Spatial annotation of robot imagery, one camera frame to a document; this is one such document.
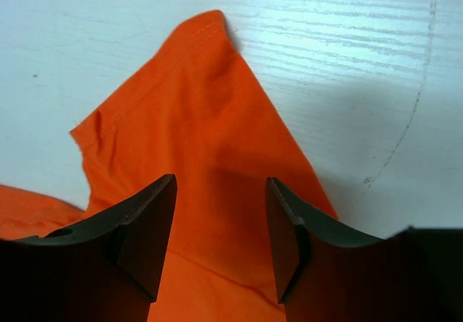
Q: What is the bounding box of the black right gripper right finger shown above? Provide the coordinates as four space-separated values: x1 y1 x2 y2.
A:
266 178 412 304

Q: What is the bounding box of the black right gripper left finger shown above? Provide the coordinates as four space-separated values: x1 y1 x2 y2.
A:
10 174 177 303

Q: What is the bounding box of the orange t shirt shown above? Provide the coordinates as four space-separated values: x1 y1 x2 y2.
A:
1 10 334 321

